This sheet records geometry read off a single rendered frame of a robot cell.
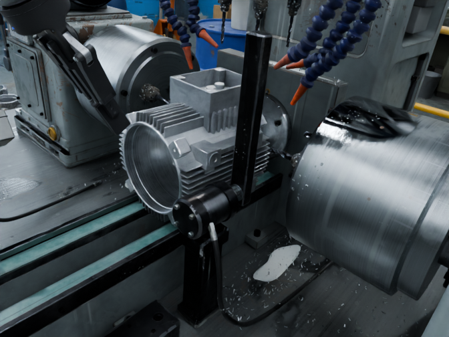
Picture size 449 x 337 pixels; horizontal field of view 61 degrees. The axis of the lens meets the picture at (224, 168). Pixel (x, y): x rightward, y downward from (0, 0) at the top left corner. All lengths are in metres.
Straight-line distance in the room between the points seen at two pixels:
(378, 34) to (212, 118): 0.37
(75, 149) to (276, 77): 0.57
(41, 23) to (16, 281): 0.36
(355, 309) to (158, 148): 0.46
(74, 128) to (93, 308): 0.56
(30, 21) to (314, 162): 0.38
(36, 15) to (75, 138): 0.59
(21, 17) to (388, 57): 0.61
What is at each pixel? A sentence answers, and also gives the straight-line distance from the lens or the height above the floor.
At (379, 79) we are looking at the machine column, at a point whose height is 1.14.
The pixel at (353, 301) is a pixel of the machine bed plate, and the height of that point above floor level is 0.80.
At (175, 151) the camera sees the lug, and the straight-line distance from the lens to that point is 0.56.
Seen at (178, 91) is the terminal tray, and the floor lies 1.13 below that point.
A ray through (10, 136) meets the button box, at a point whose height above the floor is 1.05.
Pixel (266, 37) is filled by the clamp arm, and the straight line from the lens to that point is 0.50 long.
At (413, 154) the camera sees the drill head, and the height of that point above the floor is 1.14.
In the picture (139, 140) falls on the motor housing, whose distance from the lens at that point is 0.69.
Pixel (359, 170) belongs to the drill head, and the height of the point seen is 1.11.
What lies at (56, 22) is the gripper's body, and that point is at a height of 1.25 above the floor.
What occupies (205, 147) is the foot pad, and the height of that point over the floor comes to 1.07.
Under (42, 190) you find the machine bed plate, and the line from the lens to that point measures 1.02.
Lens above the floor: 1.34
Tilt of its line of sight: 30 degrees down
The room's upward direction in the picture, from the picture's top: 5 degrees clockwise
